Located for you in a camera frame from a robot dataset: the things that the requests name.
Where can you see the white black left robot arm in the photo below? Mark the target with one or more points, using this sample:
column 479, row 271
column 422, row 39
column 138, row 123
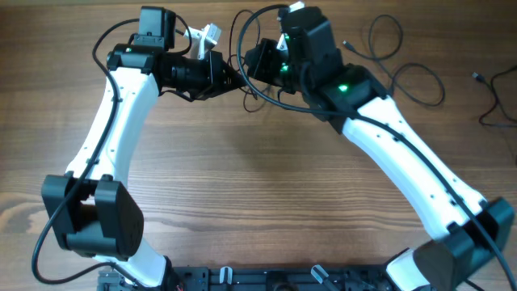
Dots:
column 90, row 210

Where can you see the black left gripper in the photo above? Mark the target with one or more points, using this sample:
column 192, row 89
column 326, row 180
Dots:
column 215, row 65

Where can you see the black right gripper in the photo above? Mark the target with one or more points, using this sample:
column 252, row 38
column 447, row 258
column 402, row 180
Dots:
column 260, row 69

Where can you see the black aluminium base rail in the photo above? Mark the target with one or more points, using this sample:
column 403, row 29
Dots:
column 348, row 278

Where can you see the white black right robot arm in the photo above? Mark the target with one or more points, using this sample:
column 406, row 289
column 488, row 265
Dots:
column 466, row 231

